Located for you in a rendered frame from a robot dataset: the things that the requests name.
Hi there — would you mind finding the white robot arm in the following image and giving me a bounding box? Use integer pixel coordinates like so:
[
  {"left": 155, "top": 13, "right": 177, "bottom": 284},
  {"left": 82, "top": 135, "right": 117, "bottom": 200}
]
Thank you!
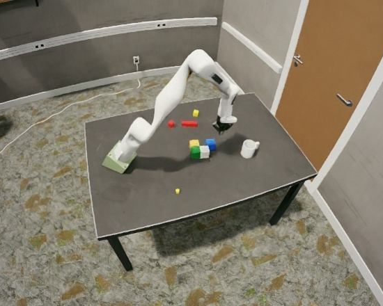
[{"left": 114, "top": 49, "right": 239, "bottom": 162}]

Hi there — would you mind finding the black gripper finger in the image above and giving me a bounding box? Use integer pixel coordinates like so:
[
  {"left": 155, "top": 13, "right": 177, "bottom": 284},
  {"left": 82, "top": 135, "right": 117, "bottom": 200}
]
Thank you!
[
  {"left": 212, "top": 122, "right": 223, "bottom": 136},
  {"left": 221, "top": 123, "right": 233, "bottom": 136}
]

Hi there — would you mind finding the white mug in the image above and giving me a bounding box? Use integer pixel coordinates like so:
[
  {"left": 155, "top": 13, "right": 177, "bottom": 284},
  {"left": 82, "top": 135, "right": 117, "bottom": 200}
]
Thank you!
[{"left": 241, "top": 140, "right": 259, "bottom": 159}]

